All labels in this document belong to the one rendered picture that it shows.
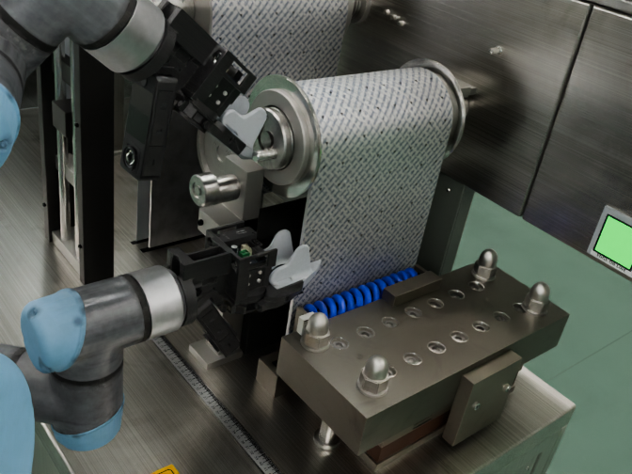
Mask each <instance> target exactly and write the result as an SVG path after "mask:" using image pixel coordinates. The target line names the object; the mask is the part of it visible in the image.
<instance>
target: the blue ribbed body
mask: <svg viewBox="0 0 632 474"><path fill-rule="evenodd" d="M417 275H420V273H419V272H416V270H414V269H413V268H410V267H409V268H406V269H405V270H401V271H399V272H398V273H397V274H396V273H393V274H390V276H383V277H382V278H381V279H380V278H378V279H375V280H374V281H373V282H371V281H370V282H367V283H366V285H359V286H358V287H357V288H351V289H350V290H349V292H347V291H343V292H341V293H340V294H337V293H336V294H333V295H332V297H331V298H330V297H326V298H324V299H323V301H320V300H317V301H315V302H314V303H313V305H311V304H306V305H305V306H304V310H305V311H306V312H307V313H310V312H312V311H313V312H314V313H315V312H322V313H324V314H325V315H326V316H327V318H328V319H329V318H332V317H335V316H337V315H340V314H342V313H344V312H347V311H349V310H352V309H354V308H359V307H361V306H364V305H366V304H369V303H371V302H373V301H376V300H378V299H381V298H382V294H383V290H384V288H385V287H387V286H390V285H393V284H395V283H398V282H401V281H403V280H406V279H408V278H410V277H415V276H417Z"/></svg>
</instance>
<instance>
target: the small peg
mask: <svg viewBox="0 0 632 474"><path fill-rule="evenodd" d="M252 158H253V160H254V162H256V163H259V162H264V161H269V160H274V159H276V158H277V150H276V149H275V148H269V149H264V150H254V151H253V153H252Z"/></svg>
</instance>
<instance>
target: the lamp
mask: <svg viewBox="0 0 632 474"><path fill-rule="evenodd" d="M595 250H597V251H598V252H600V253H602V254H604V255H605V256H607V257H609V258H611V259H612V260H614V261H617V262H618V263H620V264H621V265H623V266H624V267H626V268H628V269H630V267H631V264H632V229H631V228H630V227H629V226H627V225H625V224H623V223H621V222H619V221H617V220H615V219H613V218H612V217H610V216H609V217H608V220H607V222H606V225H605V226H604V228H603V231H602V233H601V236H600V238H599V241H598V243H597V246H596V248H595Z"/></svg>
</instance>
